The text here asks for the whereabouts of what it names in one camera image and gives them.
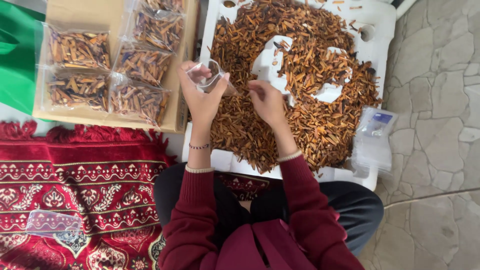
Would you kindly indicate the person's right hand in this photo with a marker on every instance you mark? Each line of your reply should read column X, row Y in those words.
column 270, row 105

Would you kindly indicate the person's left hand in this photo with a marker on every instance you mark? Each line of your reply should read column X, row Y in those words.
column 200, row 103

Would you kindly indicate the person's right fingers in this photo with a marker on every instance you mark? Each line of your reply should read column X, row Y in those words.
column 258, row 88

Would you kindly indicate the small clear plastic bag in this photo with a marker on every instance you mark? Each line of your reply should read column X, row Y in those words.
column 214, row 73

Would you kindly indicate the heap of brown wood chips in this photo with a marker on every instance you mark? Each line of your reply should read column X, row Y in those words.
column 318, row 123

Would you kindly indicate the white foam tray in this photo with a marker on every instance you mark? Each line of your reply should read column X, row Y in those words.
column 375, row 48

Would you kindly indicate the stack of empty plastic bags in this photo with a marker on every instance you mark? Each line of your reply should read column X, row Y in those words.
column 373, row 146

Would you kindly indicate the dark trousers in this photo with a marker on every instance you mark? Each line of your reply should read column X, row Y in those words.
column 356, row 210

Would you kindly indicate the maroon sweater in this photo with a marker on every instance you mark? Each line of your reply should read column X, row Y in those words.
column 232, row 247

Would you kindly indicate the brown cardboard box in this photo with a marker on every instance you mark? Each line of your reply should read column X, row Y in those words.
column 93, row 15

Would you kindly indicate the group of filled chip packets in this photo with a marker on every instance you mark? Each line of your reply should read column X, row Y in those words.
column 80, row 50

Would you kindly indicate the red patterned rug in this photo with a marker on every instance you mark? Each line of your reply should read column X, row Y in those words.
column 93, row 187

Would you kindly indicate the green bag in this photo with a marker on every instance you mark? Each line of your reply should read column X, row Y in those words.
column 18, row 63

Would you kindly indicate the empty clear plastic pouch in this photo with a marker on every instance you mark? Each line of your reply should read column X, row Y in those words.
column 52, row 225

